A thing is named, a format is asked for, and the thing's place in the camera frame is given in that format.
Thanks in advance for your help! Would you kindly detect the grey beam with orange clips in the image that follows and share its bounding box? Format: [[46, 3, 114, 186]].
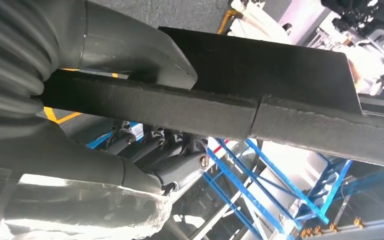
[[299, 207, 384, 240]]

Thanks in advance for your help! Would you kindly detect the white car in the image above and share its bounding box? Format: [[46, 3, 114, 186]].
[[165, 139, 329, 240]]

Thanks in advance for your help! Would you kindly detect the yellow floor tape square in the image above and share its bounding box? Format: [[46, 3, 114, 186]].
[[217, 9, 243, 35], [43, 67, 120, 125]]

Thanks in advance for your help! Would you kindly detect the black bystander humanoid robot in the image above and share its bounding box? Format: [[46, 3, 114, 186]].
[[320, 0, 384, 37]]

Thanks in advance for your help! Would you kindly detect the red barrier belt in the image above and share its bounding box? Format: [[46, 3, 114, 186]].
[[212, 139, 230, 155]]

